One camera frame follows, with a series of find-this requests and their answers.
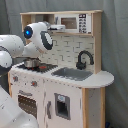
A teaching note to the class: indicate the wooden toy kitchen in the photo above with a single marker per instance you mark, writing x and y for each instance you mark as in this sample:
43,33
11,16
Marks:
87,97

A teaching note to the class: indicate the left red stove knob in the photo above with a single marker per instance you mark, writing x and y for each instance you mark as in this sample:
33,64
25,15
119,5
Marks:
15,78

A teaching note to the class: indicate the grey toy sink basin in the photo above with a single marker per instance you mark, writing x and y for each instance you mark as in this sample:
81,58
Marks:
72,74

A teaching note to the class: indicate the grey range hood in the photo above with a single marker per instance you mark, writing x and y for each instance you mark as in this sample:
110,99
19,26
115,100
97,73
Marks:
42,17

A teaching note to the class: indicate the silver metal pot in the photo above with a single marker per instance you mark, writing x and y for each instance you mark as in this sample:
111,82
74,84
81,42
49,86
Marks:
31,62

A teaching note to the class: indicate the white toy microwave door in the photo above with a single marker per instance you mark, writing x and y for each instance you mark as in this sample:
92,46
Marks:
74,23

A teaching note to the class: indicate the grey cabinet door handle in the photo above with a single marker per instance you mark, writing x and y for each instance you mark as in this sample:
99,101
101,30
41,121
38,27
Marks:
48,109

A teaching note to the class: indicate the grey ice dispenser panel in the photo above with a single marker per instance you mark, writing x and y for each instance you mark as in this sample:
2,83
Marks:
62,106

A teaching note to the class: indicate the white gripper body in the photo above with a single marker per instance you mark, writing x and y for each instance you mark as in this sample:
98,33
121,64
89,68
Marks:
56,27

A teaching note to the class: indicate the right red stove knob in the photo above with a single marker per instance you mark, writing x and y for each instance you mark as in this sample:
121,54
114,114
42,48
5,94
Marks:
34,83

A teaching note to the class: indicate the black toy faucet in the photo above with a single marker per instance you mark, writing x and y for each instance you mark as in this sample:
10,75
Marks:
81,64

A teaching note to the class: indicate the red stove knob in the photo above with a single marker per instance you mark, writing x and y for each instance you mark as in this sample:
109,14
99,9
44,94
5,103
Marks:
34,83
15,78

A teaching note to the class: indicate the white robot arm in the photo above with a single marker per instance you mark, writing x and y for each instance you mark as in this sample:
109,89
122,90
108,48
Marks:
12,46

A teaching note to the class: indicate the black toy stovetop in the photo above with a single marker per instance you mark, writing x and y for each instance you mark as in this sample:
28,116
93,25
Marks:
43,67

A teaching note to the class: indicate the oven door with window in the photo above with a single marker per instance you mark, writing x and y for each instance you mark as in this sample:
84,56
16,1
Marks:
27,102

